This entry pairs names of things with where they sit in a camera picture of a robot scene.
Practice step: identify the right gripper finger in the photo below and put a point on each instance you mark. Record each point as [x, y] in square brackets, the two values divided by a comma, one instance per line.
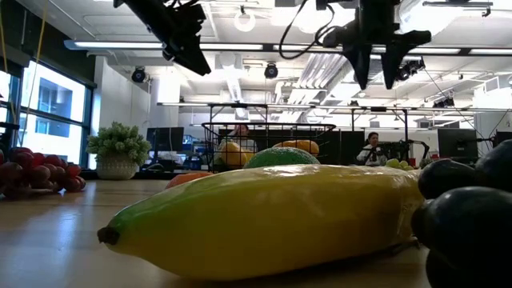
[392, 64]
[362, 64]

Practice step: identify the black computer monitor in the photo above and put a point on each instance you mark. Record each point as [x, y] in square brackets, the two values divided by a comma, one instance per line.
[165, 139]
[457, 144]
[503, 138]

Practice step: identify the black grape bunch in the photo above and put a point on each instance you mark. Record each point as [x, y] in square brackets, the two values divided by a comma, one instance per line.
[468, 224]

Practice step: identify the large window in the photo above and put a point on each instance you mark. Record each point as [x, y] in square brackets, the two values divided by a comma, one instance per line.
[56, 100]

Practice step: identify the black metal rig frame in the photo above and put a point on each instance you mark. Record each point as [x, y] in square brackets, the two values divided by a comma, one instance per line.
[240, 105]

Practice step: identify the black track light cluster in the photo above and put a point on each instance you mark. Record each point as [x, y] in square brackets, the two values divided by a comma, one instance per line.
[444, 102]
[408, 70]

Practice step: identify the green lime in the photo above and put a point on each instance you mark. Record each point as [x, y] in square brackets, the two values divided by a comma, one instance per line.
[280, 158]

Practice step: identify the green grape bunch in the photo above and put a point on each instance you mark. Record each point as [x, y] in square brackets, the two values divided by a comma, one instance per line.
[398, 164]

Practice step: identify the person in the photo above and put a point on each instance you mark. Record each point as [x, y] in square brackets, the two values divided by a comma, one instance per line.
[372, 152]
[242, 134]

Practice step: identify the small orange tangerine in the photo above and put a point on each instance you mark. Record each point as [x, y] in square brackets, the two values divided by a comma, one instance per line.
[188, 178]

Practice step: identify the dark red grape bunch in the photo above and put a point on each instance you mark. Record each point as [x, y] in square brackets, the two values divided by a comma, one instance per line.
[40, 172]

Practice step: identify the green potted plant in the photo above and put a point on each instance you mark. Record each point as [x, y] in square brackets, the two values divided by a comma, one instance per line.
[118, 148]

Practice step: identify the long ceiling light strip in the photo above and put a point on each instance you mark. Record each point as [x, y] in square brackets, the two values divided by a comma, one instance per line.
[100, 45]

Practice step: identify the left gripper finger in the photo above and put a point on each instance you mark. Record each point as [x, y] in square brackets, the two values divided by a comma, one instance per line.
[192, 56]

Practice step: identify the large yellow banana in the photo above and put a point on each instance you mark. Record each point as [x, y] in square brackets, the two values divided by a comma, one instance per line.
[260, 220]

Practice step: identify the silver ventilation duct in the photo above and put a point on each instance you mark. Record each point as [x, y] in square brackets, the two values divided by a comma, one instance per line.
[376, 70]

